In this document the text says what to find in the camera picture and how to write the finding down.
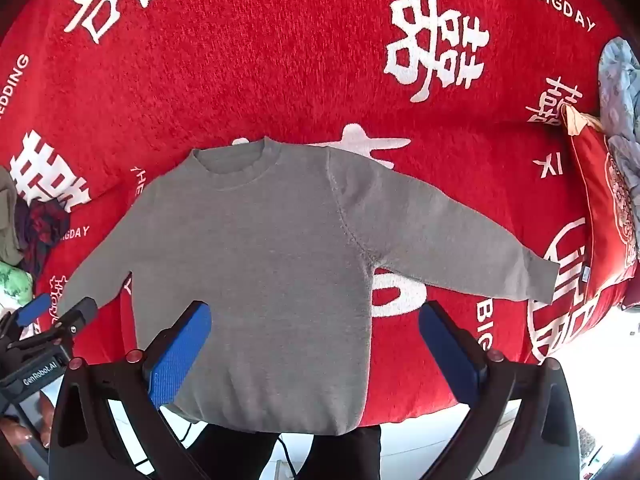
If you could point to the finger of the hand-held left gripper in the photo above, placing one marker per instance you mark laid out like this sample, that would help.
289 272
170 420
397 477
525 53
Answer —
75 312
32 307

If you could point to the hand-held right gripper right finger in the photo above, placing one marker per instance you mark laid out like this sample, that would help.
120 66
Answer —
445 355

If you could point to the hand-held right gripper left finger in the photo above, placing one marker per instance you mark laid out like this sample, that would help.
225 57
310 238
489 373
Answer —
180 355

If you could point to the grey knit sweater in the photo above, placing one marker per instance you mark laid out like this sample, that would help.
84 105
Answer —
270 280

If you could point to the green white cloth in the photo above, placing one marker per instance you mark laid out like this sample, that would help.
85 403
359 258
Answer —
12 282

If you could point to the dark plaid cloth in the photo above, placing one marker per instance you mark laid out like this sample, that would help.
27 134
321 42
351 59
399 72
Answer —
42 232

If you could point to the olive green cloth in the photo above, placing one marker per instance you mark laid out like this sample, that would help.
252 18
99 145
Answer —
7 215

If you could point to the person's black pants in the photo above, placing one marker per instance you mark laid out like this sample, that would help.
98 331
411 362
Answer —
330 452

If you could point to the red embroidered pillow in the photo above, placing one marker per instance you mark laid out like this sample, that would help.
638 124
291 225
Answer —
600 200

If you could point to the red printed blanket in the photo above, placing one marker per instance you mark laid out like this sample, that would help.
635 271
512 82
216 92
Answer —
280 60

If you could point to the light blue floral quilt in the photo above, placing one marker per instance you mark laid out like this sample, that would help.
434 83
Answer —
617 90

